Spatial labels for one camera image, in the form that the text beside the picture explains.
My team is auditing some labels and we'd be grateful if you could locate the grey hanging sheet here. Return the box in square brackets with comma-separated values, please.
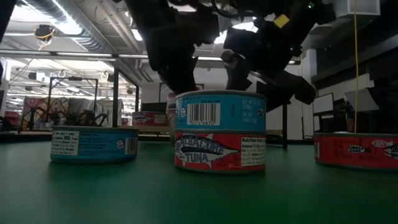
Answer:
[343, 88, 381, 113]

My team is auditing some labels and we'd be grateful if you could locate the red label albacore tuna can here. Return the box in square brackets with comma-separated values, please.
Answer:
[132, 111, 168, 127]
[312, 133, 398, 172]
[174, 130, 267, 174]

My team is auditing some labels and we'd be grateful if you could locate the black background monitor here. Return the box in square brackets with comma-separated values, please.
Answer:
[141, 101, 168, 113]

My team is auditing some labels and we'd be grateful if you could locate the yellow hanging cable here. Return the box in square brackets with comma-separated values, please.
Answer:
[353, 0, 359, 134]

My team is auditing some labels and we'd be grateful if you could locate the colourful patterned fabric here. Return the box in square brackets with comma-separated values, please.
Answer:
[21, 96, 70, 131]

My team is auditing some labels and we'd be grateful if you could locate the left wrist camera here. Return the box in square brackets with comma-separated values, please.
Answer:
[197, 4, 221, 46]

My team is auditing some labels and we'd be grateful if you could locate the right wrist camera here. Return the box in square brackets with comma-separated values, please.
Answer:
[223, 27, 259, 53]

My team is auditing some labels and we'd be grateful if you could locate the white cover sheet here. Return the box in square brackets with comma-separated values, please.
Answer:
[68, 98, 124, 122]

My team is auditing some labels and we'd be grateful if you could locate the blue label tuna can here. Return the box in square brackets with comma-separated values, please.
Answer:
[175, 90, 267, 134]
[50, 125, 140, 164]

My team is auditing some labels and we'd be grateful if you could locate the green table mat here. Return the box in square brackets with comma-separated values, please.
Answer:
[0, 139, 398, 224]

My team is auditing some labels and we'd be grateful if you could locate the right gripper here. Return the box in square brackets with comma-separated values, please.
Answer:
[225, 6, 317, 113]

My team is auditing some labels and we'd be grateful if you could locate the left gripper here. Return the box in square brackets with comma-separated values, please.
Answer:
[146, 18, 203, 94]

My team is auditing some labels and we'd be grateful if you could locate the black metal table frame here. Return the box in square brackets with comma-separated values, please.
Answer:
[0, 130, 314, 146]

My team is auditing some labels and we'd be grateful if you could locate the whiteboard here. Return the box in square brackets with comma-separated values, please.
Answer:
[302, 92, 335, 141]

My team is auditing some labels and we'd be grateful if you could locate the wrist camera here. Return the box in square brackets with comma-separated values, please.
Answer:
[223, 27, 259, 53]
[197, 4, 221, 46]

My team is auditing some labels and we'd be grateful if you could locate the black ceiling camera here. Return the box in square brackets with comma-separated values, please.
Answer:
[33, 24, 56, 50]

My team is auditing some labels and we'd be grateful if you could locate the black camera gantry frame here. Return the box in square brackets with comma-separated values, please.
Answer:
[46, 76, 100, 125]

